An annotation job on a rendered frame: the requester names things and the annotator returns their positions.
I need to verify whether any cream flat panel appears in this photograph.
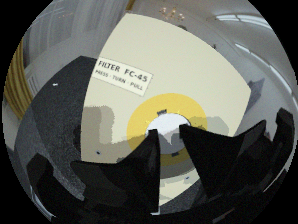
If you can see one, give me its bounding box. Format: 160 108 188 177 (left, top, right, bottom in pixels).
80 14 251 205

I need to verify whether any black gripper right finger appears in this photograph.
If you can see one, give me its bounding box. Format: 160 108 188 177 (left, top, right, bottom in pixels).
180 120 266 200

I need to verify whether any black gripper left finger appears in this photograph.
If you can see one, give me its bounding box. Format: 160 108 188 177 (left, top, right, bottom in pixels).
71 129 161 213

